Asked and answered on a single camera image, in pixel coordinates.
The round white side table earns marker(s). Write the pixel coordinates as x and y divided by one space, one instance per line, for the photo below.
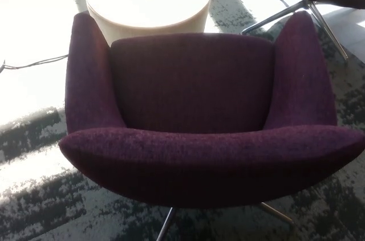
148 4

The purple fabric swivel armchair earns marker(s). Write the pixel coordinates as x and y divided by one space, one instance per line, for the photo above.
188 87

